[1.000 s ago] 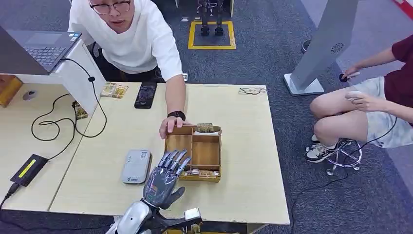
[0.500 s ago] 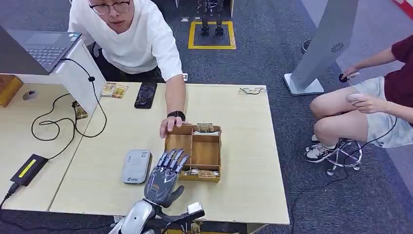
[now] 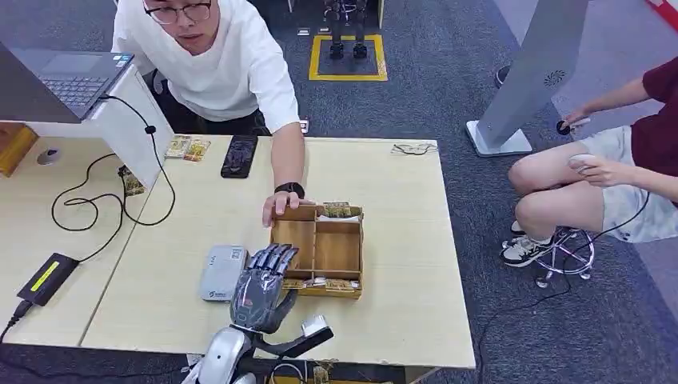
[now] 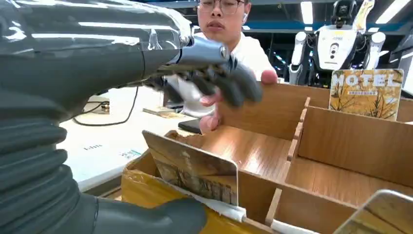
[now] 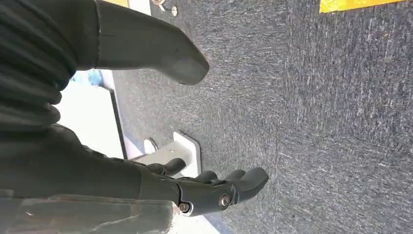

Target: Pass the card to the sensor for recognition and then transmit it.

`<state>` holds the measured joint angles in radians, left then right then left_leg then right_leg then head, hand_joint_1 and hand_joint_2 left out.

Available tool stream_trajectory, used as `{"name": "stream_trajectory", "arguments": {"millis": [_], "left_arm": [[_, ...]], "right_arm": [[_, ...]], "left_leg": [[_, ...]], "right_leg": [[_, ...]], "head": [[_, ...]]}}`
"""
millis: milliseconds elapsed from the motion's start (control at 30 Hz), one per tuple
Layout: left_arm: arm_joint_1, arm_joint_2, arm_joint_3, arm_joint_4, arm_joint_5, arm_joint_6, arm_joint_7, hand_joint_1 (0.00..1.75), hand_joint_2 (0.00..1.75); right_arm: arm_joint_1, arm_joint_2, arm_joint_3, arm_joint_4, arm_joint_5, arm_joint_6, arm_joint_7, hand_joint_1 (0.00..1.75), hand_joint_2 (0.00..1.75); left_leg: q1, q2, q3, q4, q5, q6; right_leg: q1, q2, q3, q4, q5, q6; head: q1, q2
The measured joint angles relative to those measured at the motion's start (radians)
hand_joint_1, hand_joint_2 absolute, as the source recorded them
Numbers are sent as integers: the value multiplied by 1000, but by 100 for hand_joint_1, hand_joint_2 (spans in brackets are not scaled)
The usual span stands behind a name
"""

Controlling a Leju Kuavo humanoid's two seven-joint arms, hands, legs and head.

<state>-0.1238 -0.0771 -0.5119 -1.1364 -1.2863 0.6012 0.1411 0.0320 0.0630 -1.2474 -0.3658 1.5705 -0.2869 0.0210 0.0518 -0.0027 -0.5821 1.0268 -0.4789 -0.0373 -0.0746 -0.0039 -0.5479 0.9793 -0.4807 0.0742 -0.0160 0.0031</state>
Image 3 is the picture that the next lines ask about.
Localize person's left hand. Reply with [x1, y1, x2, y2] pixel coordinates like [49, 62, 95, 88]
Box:
[261, 190, 314, 229]

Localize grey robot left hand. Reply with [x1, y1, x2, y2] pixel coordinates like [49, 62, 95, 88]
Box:
[229, 242, 300, 335]

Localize wooden card box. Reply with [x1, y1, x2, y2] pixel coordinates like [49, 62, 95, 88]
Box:
[269, 202, 365, 301]

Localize black wristwatch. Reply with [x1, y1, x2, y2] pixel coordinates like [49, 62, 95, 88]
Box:
[273, 182, 306, 200]

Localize pale grey card reader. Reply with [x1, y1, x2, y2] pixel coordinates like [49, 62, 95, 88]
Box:
[198, 244, 249, 303]

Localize cards in box compartment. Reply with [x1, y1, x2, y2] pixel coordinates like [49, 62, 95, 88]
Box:
[317, 202, 362, 222]

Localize black smartphone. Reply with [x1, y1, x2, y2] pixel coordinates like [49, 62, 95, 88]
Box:
[220, 134, 260, 180]

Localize cards in box slot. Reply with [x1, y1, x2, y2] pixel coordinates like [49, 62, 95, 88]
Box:
[281, 278, 362, 294]

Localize yellow floor tape square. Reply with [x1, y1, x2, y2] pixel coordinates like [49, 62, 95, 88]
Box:
[309, 34, 389, 83]

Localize person across desk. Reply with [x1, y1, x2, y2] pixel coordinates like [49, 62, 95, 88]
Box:
[111, 0, 314, 229]

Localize golden card under stand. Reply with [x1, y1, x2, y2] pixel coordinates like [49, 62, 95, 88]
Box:
[117, 166, 147, 197]

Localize black robot legs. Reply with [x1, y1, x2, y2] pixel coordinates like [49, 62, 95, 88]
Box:
[323, 0, 370, 60]

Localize white laptop stand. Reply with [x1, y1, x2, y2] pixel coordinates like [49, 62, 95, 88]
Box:
[23, 66, 173, 189]

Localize black power adapter yellow label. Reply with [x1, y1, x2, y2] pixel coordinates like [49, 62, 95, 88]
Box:
[17, 252, 81, 307]

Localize grey laptop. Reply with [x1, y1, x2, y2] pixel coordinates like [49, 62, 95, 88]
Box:
[0, 42, 135, 125]

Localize brown wooden box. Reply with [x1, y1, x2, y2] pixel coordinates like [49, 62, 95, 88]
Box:
[0, 122, 39, 178]

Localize seated person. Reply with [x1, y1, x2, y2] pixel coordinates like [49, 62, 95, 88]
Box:
[500, 55, 678, 269]

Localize grey kiosk pillar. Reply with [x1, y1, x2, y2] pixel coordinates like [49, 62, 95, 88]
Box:
[465, 0, 589, 159]

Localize chrome stool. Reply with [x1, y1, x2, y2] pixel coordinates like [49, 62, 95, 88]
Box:
[535, 227, 596, 290]

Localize red strip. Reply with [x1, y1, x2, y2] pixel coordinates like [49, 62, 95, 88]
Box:
[643, 0, 678, 33]

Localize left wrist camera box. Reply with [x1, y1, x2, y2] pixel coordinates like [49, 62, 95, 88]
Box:
[253, 315, 335, 358]

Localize white cable loop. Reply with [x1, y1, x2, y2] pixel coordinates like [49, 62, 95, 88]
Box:
[269, 363, 305, 384]

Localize thin wire eyeglasses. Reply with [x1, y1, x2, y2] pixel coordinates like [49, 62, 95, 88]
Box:
[390, 142, 440, 158]

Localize black laptop power cable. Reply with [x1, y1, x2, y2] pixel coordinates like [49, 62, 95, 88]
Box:
[51, 94, 177, 263]

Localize black adapter mains cable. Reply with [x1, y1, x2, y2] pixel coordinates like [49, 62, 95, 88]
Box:
[0, 299, 34, 346]

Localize black floor cable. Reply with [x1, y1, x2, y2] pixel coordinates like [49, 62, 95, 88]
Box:
[473, 190, 652, 384]

